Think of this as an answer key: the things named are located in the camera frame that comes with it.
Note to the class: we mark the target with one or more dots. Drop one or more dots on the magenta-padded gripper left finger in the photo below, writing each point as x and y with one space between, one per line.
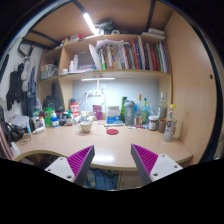
80 160

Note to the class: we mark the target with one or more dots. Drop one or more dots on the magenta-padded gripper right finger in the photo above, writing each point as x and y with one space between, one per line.
145 160

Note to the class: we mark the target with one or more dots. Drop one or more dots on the cream ceramic mug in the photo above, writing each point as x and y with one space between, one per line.
85 127

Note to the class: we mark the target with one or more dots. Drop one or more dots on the red pen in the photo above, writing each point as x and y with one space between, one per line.
137 127

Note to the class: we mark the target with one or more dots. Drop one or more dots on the brown jar white lid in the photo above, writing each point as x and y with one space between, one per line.
153 123

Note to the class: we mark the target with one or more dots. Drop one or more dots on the brown cup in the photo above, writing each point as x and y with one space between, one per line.
162 126

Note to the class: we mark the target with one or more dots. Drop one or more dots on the brown bottle green cap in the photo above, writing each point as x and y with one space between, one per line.
69 119

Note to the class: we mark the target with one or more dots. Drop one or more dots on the flat round red coaster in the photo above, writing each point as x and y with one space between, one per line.
112 131

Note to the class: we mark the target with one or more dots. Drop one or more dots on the white bottle blue label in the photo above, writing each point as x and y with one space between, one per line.
83 116

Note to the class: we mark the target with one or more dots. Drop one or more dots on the clear glass bottle gold cap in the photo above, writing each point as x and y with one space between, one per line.
139 115

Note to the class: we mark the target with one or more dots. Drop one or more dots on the glass bottle green cap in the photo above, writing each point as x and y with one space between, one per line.
144 113

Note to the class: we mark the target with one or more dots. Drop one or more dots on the grey shaker bottle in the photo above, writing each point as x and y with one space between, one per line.
129 113

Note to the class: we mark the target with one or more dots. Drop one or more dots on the clear glass bottle white cap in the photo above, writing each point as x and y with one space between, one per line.
162 108

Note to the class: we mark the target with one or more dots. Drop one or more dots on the tall green bottle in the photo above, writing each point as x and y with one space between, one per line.
123 106

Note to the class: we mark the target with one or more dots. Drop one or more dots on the black bag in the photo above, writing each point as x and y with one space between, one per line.
49 101

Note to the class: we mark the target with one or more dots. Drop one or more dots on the white LED light bar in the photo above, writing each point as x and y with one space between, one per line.
97 79

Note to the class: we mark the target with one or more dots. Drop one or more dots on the hanging grey garment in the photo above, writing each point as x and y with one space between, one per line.
30 80

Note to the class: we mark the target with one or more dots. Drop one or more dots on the hanging dark jacket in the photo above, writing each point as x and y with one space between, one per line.
14 86

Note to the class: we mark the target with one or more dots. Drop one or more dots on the ceiling tube light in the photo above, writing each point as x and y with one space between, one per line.
89 22

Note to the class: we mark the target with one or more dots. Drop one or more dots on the white wall power outlet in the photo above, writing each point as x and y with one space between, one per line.
95 93

